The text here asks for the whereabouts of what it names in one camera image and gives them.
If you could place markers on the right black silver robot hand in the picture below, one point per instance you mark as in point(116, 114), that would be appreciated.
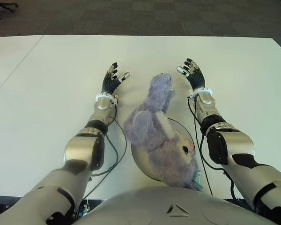
point(196, 78)

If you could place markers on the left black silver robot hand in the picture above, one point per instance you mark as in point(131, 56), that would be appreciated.
point(108, 85)

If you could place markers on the purple plush bunny doll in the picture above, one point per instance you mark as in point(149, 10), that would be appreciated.
point(164, 150)

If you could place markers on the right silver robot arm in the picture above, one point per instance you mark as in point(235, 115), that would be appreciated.
point(231, 140)

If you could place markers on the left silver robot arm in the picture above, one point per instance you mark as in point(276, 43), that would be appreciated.
point(82, 150)

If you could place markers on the white plate black rim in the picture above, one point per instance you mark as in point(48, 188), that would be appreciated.
point(142, 161)

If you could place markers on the silver robot torso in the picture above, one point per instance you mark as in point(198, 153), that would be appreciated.
point(154, 211)

